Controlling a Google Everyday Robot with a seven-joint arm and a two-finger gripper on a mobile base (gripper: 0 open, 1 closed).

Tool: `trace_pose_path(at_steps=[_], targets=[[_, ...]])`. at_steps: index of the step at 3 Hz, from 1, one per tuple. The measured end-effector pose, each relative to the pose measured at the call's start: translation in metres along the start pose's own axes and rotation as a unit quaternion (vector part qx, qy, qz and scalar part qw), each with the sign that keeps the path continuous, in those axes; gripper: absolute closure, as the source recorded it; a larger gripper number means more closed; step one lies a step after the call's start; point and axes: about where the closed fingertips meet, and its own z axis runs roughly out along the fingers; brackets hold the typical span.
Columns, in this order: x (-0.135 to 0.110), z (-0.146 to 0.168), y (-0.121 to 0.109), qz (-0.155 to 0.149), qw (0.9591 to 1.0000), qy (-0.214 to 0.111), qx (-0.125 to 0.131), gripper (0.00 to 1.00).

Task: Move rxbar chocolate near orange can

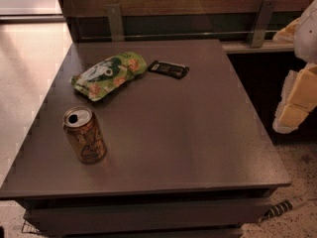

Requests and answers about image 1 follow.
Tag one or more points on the wire rack on floor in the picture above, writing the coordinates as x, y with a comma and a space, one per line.
29, 228

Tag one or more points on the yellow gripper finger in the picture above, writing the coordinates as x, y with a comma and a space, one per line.
287, 34
298, 99

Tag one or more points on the orange soda can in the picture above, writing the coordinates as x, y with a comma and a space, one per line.
82, 130

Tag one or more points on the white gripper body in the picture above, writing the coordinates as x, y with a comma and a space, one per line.
307, 37

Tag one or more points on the right metal rail bracket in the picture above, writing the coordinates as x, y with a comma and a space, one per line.
257, 34

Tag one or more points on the black rxbar chocolate wrapper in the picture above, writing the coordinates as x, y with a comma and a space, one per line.
170, 69

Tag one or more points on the left metal rail bracket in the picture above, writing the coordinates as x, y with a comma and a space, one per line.
115, 22

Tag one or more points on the grey cabinet with drawers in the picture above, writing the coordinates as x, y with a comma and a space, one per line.
185, 157

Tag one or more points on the green chip bag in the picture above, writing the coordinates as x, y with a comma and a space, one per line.
108, 75

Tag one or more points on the horizontal metal rail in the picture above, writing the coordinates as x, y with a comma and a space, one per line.
223, 36

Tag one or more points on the metal rail bracket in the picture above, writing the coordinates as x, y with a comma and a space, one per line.
257, 34
115, 22

